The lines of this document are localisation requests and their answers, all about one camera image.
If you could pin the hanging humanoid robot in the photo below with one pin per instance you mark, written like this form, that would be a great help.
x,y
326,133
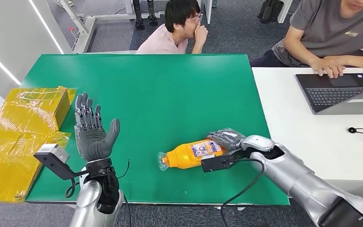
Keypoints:
x,y
139,18

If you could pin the dark grey laptop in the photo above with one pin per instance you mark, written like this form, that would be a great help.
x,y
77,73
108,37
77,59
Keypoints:
x,y
335,92

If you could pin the orange plastic bottle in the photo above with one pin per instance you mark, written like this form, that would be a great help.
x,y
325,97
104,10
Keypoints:
x,y
181,155

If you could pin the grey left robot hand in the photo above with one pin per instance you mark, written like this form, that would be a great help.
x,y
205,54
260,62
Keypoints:
x,y
92,141

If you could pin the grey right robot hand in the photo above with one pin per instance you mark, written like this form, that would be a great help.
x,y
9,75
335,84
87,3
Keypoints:
x,y
228,137

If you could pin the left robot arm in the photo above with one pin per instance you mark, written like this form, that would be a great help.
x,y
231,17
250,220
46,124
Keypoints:
x,y
87,200

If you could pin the green table mat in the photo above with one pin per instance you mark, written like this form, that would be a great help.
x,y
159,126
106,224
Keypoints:
x,y
169,94

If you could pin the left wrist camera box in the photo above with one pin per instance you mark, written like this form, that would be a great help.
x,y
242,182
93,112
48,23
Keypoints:
x,y
51,153

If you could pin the person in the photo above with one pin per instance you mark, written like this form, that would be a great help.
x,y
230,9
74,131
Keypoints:
x,y
319,28
162,40

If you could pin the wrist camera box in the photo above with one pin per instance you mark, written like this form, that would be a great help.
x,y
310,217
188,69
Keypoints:
x,y
216,163
51,153

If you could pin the yellow taped cardboard box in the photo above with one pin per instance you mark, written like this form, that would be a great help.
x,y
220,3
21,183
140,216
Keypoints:
x,y
18,125

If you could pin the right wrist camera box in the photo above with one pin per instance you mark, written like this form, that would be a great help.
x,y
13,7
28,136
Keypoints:
x,y
216,163

